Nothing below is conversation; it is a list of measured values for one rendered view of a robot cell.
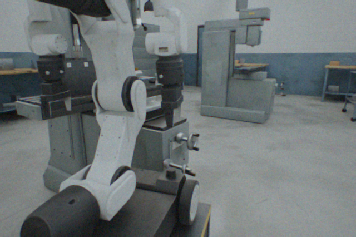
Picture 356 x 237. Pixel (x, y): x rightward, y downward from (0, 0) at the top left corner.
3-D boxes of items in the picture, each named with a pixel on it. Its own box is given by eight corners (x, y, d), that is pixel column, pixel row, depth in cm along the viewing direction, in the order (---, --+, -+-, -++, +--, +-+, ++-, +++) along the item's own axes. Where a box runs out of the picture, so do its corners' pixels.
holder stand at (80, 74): (98, 92, 139) (94, 57, 133) (62, 98, 121) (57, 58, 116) (85, 90, 145) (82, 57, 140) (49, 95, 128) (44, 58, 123)
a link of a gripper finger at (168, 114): (165, 126, 77) (163, 108, 75) (174, 127, 76) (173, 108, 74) (164, 128, 75) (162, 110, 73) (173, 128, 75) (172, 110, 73)
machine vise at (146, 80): (157, 87, 160) (157, 71, 157) (142, 89, 149) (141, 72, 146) (122, 83, 179) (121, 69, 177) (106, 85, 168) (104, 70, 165)
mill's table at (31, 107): (184, 89, 206) (184, 80, 204) (38, 121, 107) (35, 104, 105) (164, 87, 219) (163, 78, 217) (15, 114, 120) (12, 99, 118)
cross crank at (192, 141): (202, 148, 149) (203, 131, 145) (193, 154, 139) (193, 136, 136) (182, 143, 157) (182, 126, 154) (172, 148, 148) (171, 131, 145)
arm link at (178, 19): (183, 54, 69) (179, 3, 64) (155, 55, 72) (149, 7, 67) (188, 51, 75) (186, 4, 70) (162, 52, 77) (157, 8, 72)
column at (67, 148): (124, 177, 228) (112, 2, 188) (82, 200, 192) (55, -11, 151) (92, 164, 255) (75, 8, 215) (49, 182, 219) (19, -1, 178)
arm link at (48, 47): (55, 68, 81) (49, 33, 78) (31, 68, 84) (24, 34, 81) (78, 65, 92) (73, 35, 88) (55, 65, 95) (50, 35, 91)
